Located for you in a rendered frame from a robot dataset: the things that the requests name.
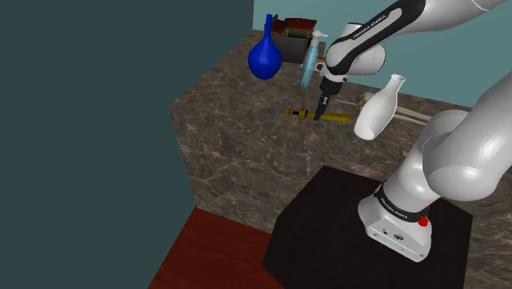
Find yellow pen-shaped tool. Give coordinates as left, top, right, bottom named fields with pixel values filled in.
left=283, top=107, right=356, bottom=123

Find light blue spray bottle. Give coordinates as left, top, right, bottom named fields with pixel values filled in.
left=299, top=30, right=328, bottom=89

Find white bottle vase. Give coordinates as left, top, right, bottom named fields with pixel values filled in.
left=354, top=73, right=407, bottom=141

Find dark box with books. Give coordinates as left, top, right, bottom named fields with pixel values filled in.
left=263, top=16, right=326, bottom=65

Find blue round vase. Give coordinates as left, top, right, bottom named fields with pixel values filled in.
left=247, top=13, right=284, bottom=80

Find black robot stand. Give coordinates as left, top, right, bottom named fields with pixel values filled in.
left=262, top=165, right=473, bottom=289

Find cream long-handled utensil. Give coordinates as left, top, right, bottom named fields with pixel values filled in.
left=335, top=91, right=434, bottom=126

